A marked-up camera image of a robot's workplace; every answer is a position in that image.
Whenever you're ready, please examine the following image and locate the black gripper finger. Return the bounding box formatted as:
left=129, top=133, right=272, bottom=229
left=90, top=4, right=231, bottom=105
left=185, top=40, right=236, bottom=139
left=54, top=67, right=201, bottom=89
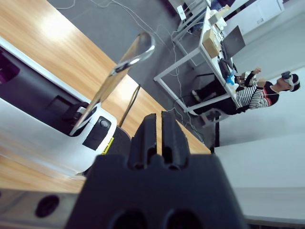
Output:
left=128, top=113, right=158, bottom=169
left=161, top=111, right=191, bottom=170

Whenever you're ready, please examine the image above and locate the silver coffee machine lever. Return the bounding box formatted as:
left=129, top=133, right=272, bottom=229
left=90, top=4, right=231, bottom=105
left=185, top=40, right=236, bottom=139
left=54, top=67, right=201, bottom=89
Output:
left=71, top=32, right=156, bottom=137

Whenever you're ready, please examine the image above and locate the white capsule coffee machine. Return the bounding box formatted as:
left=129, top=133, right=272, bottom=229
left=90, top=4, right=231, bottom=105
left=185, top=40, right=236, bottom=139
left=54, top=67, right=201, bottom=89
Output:
left=0, top=35, right=118, bottom=179

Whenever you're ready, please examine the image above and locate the clear water tank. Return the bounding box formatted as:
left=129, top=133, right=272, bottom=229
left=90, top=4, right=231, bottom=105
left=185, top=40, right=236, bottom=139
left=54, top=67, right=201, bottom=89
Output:
left=84, top=126, right=132, bottom=178

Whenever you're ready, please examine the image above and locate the grey chair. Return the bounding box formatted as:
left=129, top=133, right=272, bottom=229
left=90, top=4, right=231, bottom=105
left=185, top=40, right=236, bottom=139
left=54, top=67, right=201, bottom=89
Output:
left=199, top=108, right=222, bottom=148

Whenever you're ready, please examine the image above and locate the person in striped sweater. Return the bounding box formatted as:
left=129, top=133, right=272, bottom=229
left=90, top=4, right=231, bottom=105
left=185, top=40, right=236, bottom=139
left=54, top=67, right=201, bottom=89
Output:
left=192, top=68, right=301, bottom=115

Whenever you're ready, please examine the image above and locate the black bag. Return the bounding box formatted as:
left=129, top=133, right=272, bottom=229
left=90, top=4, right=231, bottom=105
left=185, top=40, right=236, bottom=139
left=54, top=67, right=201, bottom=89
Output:
left=218, top=58, right=237, bottom=75

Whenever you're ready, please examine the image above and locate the small cardboard box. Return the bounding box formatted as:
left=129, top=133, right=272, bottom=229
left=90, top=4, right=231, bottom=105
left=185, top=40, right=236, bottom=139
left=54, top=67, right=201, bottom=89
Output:
left=202, top=28, right=221, bottom=58

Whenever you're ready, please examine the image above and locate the grey laptop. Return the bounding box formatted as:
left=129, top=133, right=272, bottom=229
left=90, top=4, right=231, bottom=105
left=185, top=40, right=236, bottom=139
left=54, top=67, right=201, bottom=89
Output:
left=223, top=25, right=246, bottom=60

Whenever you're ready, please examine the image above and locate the white VR headset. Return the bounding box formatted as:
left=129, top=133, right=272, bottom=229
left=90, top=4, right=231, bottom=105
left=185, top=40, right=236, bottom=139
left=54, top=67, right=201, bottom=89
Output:
left=281, top=71, right=301, bottom=93

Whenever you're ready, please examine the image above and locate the white power strip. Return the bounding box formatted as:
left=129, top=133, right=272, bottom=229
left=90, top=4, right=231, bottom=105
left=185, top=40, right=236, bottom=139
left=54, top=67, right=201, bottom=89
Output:
left=176, top=5, right=188, bottom=21

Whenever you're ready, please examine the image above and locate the white cabinet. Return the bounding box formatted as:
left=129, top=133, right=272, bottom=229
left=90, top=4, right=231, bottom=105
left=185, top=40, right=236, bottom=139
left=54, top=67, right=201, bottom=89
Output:
left=224, top=0, right=285, bottom=31

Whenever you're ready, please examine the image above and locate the white frame desk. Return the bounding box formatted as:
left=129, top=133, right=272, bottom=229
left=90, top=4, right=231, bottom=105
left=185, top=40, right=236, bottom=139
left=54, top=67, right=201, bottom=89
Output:
left=153, top=6, right=240, bottom=113

